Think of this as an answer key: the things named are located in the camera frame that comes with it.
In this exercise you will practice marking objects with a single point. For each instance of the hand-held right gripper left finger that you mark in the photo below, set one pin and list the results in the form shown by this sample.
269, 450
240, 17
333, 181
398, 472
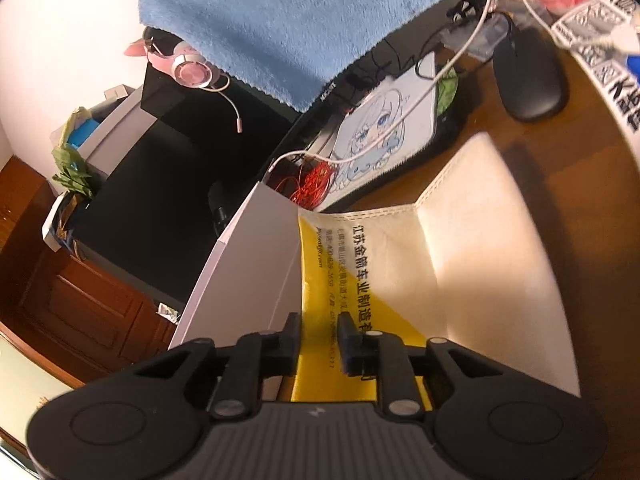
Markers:
291, 341

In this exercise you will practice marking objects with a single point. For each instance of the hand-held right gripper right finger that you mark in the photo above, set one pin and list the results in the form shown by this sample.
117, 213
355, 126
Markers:
345, 345

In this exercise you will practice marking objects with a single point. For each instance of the yellow and white paper bundle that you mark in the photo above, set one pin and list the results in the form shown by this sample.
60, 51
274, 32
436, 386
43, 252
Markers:
450, 260

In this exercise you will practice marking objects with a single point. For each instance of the white cardboard box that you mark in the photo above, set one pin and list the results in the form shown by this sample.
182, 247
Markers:
240, 280

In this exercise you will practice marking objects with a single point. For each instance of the black chair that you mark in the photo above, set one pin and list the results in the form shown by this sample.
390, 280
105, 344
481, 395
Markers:
165, 180

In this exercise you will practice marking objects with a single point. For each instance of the wooden cabinet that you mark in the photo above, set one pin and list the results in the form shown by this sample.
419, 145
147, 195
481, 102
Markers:
75, 310

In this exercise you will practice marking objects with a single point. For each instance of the cartoon printed mouse pad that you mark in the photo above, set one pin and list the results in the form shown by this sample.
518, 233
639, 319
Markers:
380, 125

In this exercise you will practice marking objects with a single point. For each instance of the green crinkled wrapper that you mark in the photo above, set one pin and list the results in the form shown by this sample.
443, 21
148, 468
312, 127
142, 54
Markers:
446, 91

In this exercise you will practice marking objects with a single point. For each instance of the green plant leaves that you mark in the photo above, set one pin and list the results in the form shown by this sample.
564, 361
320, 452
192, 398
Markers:
72, 172

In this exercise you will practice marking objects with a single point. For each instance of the grey storage box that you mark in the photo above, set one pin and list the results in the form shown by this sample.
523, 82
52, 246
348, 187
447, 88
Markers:
112, 120

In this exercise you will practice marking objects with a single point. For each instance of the pink headset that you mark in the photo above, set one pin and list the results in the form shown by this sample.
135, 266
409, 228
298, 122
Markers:
187, 67

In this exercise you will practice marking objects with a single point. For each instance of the blue fluffy towel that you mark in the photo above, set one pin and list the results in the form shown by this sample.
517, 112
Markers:
280, 25

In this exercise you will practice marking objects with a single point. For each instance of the black computer mouse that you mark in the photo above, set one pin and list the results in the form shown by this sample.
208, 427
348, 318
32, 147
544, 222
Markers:
530, 75

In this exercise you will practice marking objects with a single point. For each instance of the clear plastic case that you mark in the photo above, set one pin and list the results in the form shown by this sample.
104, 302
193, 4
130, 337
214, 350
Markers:
477, 35

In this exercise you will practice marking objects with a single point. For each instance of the black and white printed sheet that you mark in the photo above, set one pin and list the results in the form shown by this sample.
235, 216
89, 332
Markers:
615, 85

